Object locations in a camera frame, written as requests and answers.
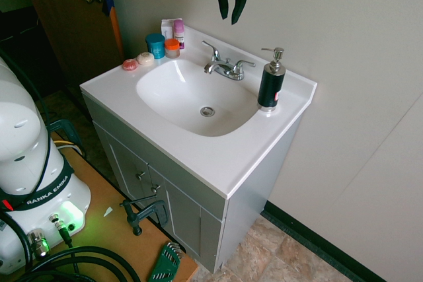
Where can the cream wrapped round soap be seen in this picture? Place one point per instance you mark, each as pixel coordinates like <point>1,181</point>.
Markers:
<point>145,58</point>

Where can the black soap dispenser chrome pump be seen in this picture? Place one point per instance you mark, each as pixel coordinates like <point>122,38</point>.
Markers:
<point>271,87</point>

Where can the white bottle with pink cap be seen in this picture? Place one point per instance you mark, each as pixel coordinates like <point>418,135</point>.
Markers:
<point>179,31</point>

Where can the small white carton box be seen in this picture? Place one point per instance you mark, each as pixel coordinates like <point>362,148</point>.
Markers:
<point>167,29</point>

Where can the white sink countertop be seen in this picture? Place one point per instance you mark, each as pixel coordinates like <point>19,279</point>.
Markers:
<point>198,150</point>

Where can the teal round jar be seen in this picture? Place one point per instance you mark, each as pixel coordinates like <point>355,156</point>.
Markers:
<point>155,46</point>

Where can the clear jar with orange lid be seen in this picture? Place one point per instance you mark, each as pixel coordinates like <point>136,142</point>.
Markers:
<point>172,47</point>

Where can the grey vanity cabinet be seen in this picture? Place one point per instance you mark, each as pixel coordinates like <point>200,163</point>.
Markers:
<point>257,176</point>

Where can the dark metal C-clamp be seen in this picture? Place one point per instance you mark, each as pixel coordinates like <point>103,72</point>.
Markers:
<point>155,209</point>
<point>71,130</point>

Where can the metal cabinet door knob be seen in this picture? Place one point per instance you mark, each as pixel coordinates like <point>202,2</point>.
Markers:
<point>140,175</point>
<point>155,189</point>

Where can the brown wooden door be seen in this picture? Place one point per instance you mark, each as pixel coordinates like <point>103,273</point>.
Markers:
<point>66,31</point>

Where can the black baseboard strip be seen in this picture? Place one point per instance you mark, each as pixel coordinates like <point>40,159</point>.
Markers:
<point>317,239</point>

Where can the chrome sink drain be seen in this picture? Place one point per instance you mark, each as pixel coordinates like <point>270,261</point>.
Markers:
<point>207,111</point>

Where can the green hex key set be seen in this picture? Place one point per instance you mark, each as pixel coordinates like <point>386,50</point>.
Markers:
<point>167,262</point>

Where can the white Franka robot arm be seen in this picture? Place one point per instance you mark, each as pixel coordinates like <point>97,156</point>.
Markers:
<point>20,130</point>

